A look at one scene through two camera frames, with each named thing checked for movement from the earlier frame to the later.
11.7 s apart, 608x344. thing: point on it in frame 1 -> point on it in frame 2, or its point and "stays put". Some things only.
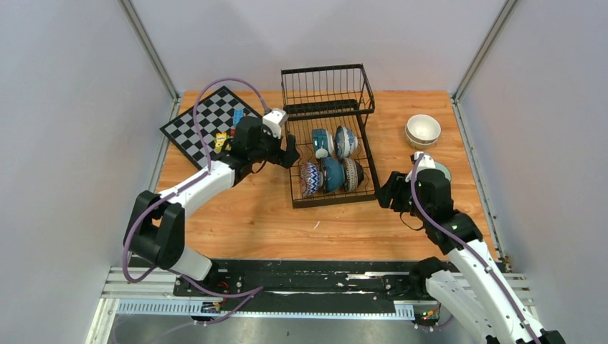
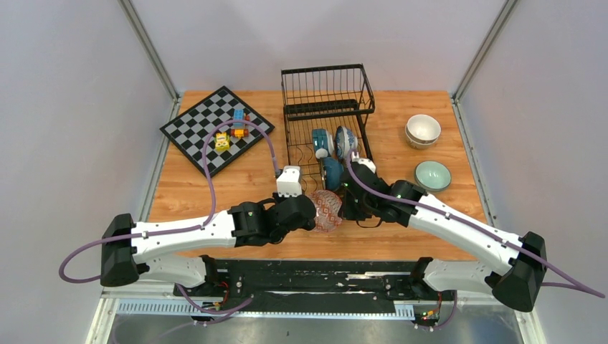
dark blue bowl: [335, 171] stays put
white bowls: [421, 131] stays put
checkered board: [214, 115] stays put
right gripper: [393, 188] -> [345, 211]
